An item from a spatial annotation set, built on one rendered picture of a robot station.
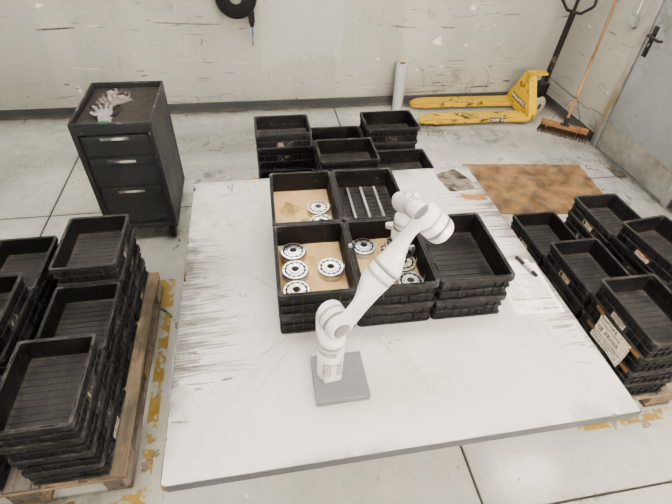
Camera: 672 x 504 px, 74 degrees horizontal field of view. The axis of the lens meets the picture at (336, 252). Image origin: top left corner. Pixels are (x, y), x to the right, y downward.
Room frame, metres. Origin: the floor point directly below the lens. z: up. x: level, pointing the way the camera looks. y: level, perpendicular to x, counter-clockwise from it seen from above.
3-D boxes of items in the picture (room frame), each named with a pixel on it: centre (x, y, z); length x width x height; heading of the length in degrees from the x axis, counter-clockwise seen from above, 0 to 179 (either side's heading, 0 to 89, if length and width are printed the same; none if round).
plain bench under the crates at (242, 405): (1.42, -0.14, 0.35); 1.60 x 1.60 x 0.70; 12
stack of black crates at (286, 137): (2.99, 0.44, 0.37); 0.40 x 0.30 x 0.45; 102
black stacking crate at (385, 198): (1.70, -0.14, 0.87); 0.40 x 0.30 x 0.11; 10
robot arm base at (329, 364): (0.88, 0.00, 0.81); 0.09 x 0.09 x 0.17; 18
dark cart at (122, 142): (2.59, 1.37, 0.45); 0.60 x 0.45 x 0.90; 12
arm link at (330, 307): (0.89, 0.00, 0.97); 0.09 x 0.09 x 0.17; 29
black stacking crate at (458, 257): (1.37, -0.50, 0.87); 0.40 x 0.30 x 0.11; 10
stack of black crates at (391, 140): (3.15, -0.35, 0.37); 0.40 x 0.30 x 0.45; 102
